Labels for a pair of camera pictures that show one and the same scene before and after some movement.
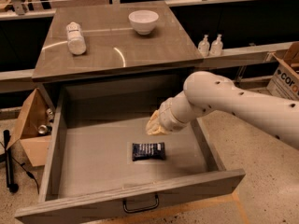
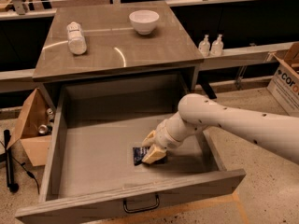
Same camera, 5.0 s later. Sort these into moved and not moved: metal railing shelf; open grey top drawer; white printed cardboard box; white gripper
Moved: white gripper
Not moved: open grey top drawer; metal railing shelf; white printed cardboard box
